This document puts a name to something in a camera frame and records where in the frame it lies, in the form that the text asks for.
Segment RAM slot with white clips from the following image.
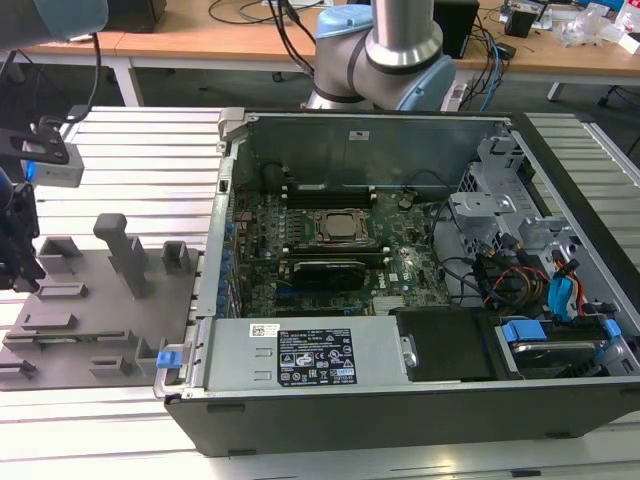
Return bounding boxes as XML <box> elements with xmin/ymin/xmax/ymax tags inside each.
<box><xmin>281</xmin><ymin>245</ymin><xmax>392</xmax><ymax>253</ymax></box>
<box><xmin>282</xmin><ymin>195</ymin><xmax>377</xmax><ymax>203</ymax></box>
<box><xmin>281</xmin><ymin>256</ymin><xmax>393</xmax><ymax>264</ymax></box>
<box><xmin>282</xmin><ymin>185</ymin><xmax>377</xmax><ymax>193</ymax></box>

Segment grey parts rack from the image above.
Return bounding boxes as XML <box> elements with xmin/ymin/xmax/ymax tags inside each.
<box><xmin>0</xmin><ymin>212</ymin><xmax>205</xmax><ymax>392</ymax></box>

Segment wooden desk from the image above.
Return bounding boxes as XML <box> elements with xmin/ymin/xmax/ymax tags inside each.
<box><xmin>0</xmin><ymin>27</ymin><xmax>132</xmax><ymax>109</ymax></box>
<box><xmin>115</xmin><ymin>0</ymin><xmax>640</xmax><ymax>109</ymax></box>

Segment grey power supply unit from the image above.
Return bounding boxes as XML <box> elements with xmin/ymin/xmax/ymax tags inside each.
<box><xmin>202</xmin><ymin>315</ymin><xmax>419</xmax><ymax>394</ymax></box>

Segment black equipment case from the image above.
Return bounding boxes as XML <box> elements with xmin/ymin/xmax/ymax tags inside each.
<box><xmin>102</xmin><ymin>0</ymin><xmax>166</xmax><ymax>34</ymax></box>

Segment metal CPU socket cover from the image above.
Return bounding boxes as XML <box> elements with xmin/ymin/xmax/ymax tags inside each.
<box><xmin>307</xmin><ymin>208</ymin><xmax>377</xmax><ymax>248</ymax></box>

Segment black graphics card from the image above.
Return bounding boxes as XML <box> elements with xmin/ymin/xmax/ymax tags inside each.
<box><xmin>291</xmin><ymin>258</ymin><xmax>367</xmax><ymax>292</ymax></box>

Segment silver CPU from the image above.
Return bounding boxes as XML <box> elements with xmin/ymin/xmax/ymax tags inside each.
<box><xmin>324</xmin><ymin>213</ymin><xmax>360</xmax><ymax>237</ymax></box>

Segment green motherboard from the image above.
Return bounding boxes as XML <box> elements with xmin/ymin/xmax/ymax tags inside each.
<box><xmin>232</xmin><ymin>188</ymin><xmax>454</xmax><ymax>320</ymax></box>

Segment black PC case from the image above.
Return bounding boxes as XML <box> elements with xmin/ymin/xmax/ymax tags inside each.
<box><xmin>152</xmin><ymin>107</ymin><xmax>640</xmax><ymax>459</ymax></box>

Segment silver chipset heatsink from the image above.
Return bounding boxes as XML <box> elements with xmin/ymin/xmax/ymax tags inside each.
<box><xmin>372</xmin><ymin>298</ymin><xmax>417</xmax><ymax>317</ymax></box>

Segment black plastic shroud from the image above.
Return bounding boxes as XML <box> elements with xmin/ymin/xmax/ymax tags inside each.
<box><xmin>388</xmin><ymin>308</ymin><xmax>504</xmax><ymax>385</ymax></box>

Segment white power strip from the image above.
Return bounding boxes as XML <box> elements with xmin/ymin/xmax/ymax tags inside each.
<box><xmin>442</xmin><ymin>82</ymin><xmax>469</xmax><ymax>112</ymax></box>

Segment silver metal drive cage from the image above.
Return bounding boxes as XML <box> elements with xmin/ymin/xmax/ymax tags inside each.
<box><xmin>447</xmin><ymin>133</ymin><xmax>601</xmax><ymax>261</ymax></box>

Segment black tower box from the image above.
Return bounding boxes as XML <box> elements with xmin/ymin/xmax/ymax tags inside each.
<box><xmin>433</xmin><ymin>0</ymin><xmax>481</xmax><ymax>60</ymax></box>

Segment blue disk carrier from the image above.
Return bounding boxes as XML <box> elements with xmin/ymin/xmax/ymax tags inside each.
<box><xmin>501</xmin><ymin>318</ymin><xmax>623</xmax><ymax>351</ymax></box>

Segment silver hard disk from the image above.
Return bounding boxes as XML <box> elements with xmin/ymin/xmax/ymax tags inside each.
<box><xmin>509</xmin><ymin>341</ymin><xmax>599</xmax><ymax>371</ymax></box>

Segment small black device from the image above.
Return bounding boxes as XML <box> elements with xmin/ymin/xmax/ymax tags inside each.
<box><xmin>504</xmin><ymin>7</ymin><xmax>544</xmax><ymax>37</ymax></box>

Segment clear plastic bag pile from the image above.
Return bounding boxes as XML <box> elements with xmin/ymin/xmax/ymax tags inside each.
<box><xmin>558</xmin><ymin>3</ymin><xmax>629</xmax><ymax>49</ymax></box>

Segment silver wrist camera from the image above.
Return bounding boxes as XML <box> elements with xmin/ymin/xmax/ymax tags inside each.
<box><xmin>29</xmin><ymin>147</ymin><xmax>85</xmax><ymax>189</ymax></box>

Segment black bracket wrist camera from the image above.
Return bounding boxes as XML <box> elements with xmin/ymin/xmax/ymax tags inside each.
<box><xmin>0</xmin><ymin>127</ymin><xmax>71</xmax><ymax>166</ymax></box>

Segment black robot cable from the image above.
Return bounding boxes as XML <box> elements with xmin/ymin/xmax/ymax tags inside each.
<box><xmin>37</xmin><ymin>32</ymin><xmax>105</xmax><ymax>129</ymax></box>

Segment red yellow wire bundle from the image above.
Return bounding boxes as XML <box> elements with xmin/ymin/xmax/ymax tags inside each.
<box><xmin>492</xmin><ymin>266</ymin><xmax>549</xmax><ymax>306</ymax></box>

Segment blue flat data wire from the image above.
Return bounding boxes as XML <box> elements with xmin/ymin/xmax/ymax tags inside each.
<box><xmin>547</xmin><ymin>277</ymin><xmax>585</xmax><ymax>321</ymax></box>

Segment orange yellow power wires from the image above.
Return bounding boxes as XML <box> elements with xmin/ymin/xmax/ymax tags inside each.
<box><xmin>552</xmin><ymin>252</ymin><xmax>587</xmax><ymax>316</ymax></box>

